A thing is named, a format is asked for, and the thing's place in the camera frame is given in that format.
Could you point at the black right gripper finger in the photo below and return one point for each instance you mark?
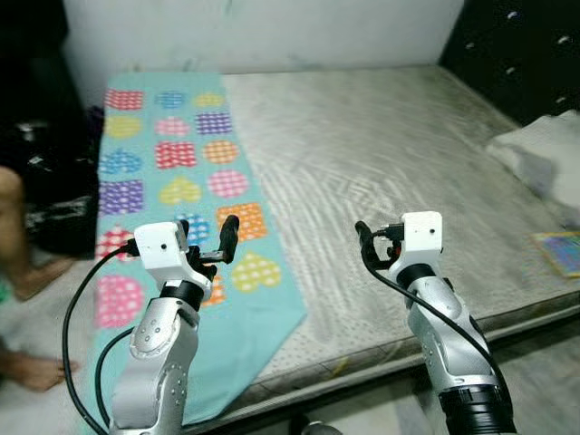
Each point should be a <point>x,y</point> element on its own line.
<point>370,246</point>

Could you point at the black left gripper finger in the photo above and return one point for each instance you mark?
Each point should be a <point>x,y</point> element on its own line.
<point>186,236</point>
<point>228,239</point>

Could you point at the white pillow with green tree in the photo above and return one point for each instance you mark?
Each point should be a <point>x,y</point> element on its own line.
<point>544,154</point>

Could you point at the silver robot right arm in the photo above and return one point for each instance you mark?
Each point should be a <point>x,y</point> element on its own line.
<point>444,326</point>

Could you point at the grey quilted mattress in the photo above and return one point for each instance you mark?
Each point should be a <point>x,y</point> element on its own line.
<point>381,163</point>

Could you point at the teal blanket with colourful patches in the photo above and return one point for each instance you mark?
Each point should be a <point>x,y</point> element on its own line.
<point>145,138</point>

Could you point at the black bag with white print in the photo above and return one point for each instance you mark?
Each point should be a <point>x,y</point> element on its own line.
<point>63,181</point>

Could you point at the grey robot right leg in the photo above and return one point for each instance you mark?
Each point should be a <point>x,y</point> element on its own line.
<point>315,428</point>

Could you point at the black tufted headboard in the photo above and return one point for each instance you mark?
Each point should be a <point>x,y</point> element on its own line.
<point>517,54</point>

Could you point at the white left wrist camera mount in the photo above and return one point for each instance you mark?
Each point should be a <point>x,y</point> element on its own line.
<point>161,245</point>

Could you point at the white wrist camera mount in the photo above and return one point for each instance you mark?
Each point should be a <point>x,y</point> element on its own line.
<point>421,234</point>
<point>161,245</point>

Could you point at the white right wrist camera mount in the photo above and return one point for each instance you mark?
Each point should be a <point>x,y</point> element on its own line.
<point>421,234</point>

